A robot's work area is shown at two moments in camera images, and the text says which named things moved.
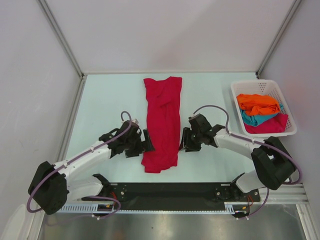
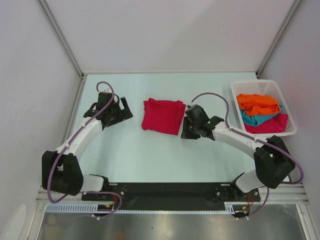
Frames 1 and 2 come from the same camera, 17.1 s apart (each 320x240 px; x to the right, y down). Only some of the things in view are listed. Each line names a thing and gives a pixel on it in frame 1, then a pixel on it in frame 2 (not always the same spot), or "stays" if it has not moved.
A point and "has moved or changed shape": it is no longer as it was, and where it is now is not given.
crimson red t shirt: x=160 y=146 has moved or changed shape
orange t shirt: x=257 y=104 stays
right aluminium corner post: x=278 y=37 stays
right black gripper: x=186 y=142 -> x=185 y=134
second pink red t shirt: x=276 y=124 stays
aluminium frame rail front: x=287 y=193 stays
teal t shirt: x=255 y=120 stays
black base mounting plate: x=174 y=196 stays
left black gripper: x=141 y=146 -> x=128 y=114
